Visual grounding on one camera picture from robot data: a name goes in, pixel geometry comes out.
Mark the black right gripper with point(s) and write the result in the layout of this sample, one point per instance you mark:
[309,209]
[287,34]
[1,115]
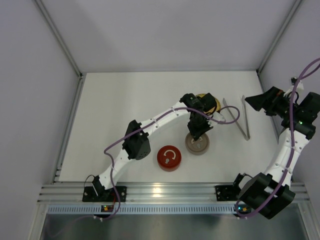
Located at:
[268,100]

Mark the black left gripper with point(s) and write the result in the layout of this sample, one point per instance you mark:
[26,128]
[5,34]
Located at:
[199,127]

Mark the beige round lid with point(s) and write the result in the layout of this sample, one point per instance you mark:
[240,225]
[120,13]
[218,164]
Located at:
[203,143]

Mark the red round lid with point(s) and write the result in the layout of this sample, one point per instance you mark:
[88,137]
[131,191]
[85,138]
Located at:
[169,155]

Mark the steel tongs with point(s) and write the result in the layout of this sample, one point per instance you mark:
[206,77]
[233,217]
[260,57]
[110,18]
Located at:
[244,131]

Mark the red-banded steel container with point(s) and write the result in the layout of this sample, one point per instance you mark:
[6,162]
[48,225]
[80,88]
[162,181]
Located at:
[169,168]

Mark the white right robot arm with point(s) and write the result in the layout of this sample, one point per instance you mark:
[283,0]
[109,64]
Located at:
[269,192]

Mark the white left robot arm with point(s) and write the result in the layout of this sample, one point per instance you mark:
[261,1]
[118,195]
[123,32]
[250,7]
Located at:
[136,141]

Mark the beige-banded steel container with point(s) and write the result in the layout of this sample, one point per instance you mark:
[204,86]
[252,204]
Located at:
[197,153]

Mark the round bamboo plate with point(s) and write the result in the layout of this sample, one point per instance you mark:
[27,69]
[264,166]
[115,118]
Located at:
[210,103]

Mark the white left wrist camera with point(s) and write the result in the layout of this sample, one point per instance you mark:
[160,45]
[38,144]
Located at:
[219,117]

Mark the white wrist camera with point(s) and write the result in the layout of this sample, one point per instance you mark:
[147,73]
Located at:
[299,86]
[219,117]

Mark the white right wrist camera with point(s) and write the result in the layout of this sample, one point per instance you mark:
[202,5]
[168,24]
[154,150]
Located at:
[299,86]

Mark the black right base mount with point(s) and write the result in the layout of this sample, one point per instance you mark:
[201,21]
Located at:
[226,192]

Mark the aluminium rail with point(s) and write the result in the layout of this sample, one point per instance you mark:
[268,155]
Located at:
[135,193]

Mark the right aluminium frame post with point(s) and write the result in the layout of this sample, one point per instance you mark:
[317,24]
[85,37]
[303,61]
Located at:
[283,27]

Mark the aluminium frame post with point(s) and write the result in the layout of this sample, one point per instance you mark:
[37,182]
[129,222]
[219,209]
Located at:
[39,4]
[283,27]

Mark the slotted cable duct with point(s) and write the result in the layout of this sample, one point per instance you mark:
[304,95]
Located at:
[141,209]

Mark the left aluminium frame post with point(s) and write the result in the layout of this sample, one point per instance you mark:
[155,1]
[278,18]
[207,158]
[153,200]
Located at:
[39,4]

